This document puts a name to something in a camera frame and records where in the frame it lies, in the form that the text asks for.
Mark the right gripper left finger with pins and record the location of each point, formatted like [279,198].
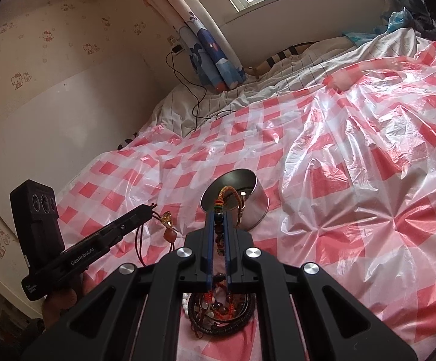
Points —
[134,314]

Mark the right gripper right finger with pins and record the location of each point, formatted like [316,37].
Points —
[303,312]

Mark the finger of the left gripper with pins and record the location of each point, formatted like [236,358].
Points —
[102,240]

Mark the person left hand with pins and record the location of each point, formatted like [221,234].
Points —
[57,304]

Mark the white headboard panel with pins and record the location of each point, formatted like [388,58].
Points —
[55,135]

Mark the round metal tin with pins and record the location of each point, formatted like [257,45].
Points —
[248,205]

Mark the red white checkered plastic sheet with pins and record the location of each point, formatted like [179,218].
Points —
[348,167]

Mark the white bed quilt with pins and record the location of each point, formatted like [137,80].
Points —
[182,112]

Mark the blue cartoon curtain left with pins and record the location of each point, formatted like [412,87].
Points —
[210,62]

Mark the striped pillow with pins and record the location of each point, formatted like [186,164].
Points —
[264,67]

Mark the blue plastic bag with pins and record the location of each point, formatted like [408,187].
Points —
[397,20]

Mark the wall power socket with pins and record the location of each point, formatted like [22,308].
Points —
[175,45]

